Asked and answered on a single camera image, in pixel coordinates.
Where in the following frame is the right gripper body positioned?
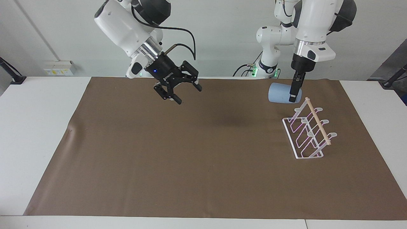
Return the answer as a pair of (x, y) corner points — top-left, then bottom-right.
(144, 52), (184, 87)

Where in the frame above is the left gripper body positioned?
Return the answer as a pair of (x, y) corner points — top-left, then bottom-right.
(291, 53), (316, 80)

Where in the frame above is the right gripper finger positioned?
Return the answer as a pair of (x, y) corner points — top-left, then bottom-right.
(154, 82), (183, 106)
(179, 60), (203, 93)

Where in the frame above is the light blue cup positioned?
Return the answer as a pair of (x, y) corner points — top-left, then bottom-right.
(268, 82), (302, 104)

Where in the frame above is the black stand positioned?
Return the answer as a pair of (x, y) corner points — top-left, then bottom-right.
(0, 57), (27, 85)
(379, 64), (407, 90)

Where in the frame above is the black cable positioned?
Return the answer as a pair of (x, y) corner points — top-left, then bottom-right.
(232, 52), (264, 77)
(131, 6), (197, 61)

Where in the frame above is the white wire cup holder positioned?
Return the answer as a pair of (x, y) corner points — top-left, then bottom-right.
(282, 97), (338, 159)

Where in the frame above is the white wall socket box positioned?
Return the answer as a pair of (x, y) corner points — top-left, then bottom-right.
(44, 60), (76, 76)

